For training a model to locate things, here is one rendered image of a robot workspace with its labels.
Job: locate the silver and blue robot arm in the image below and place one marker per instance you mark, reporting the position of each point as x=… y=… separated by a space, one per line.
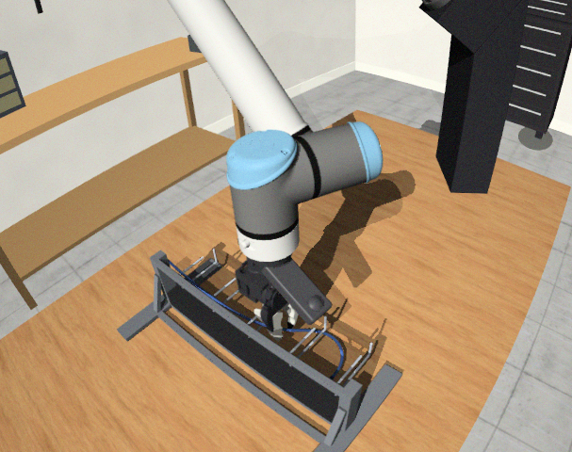
x=267 y=174

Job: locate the grey free-standing rack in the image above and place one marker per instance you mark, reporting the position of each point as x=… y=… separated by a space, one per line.
x=339 y=408

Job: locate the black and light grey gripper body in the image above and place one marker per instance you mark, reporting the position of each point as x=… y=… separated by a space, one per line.
x=254 y=285

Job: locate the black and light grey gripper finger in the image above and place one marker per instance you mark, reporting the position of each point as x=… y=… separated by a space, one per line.
x=292 y=316
x=272 y=319

